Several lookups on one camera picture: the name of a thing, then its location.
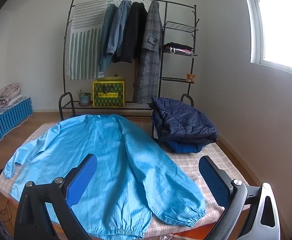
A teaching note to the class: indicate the green striped white cloth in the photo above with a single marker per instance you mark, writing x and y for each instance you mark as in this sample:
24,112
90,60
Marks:
84,38

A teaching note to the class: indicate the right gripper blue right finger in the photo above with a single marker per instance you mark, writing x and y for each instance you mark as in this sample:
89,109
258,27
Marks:
217,181

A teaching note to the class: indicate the folded dark clothes on shelf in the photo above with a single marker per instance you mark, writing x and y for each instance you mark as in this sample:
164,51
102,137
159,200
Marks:
176,48

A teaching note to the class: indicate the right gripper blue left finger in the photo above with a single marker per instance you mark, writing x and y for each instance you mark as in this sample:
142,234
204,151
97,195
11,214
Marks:
78,179

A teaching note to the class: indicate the floral folded quilt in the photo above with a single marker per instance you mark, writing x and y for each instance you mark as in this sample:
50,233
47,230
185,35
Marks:
8,93

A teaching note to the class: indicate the yellow green gift bag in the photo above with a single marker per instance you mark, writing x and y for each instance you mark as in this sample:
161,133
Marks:
109,92

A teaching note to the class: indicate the navy quilted jacket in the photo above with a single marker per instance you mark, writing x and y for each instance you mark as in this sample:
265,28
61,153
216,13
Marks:
177,121

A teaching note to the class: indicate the grey plaid long coat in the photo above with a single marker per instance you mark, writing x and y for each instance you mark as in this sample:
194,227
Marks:
148,69

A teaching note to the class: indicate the light blue work coat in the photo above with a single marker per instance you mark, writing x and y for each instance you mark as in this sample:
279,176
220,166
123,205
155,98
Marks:
135,179

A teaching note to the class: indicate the black metal clothes rack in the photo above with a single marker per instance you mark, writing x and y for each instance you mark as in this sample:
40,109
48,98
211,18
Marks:
66,101

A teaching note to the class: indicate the small brown teddy bear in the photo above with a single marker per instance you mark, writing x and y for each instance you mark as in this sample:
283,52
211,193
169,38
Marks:
190,78

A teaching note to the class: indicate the blue denim shirt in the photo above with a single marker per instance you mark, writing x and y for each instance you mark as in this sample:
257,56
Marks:
114,45

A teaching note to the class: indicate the black hanging jacket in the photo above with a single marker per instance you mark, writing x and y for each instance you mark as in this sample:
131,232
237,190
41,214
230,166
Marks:
133,35

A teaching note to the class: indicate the small potted plant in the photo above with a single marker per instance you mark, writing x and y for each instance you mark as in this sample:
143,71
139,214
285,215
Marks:
84,98

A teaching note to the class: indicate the blue folded garment under jacket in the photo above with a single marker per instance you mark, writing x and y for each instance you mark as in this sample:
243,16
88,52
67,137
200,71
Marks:
185,147

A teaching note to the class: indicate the window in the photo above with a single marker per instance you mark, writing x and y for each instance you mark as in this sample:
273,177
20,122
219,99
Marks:
271,33

